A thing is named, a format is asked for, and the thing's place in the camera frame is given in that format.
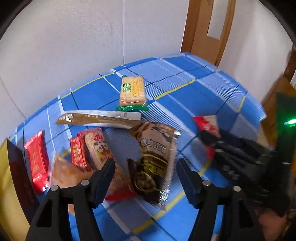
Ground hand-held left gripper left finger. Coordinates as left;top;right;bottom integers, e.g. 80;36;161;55
25;159;115;241

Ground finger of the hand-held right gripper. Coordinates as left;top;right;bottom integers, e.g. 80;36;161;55
200;130;269;163
215;151;263;183

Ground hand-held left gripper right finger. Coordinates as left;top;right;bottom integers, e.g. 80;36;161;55
176;159;263;241

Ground tan and red biscuit packet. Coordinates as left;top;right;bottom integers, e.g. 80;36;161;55
70;127;137;202

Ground red and white snack packet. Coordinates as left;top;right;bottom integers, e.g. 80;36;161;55
193;115;222;160

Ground dark brown clear snack packet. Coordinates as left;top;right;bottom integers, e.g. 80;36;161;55
127;122;181;210

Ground clear orange snack packet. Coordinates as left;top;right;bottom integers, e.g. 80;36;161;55
47;153;93;216

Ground long brown and silver packet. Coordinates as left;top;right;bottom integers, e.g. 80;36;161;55
55;110;142;129

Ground dark box with gold inside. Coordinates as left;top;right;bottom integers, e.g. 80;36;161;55
0;138;41;237

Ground brown wooden furniture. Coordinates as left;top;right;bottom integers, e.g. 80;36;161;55
261;45;296;144

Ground blue plaid blanket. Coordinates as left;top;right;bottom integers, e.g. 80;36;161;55
0;52;267;241

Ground cracker packet with green end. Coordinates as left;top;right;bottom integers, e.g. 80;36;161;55
116;75;149;112

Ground wooden door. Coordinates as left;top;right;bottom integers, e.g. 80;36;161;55
180;0;236;66

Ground white paper on door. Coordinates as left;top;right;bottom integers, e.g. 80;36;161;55
207;0;229;40

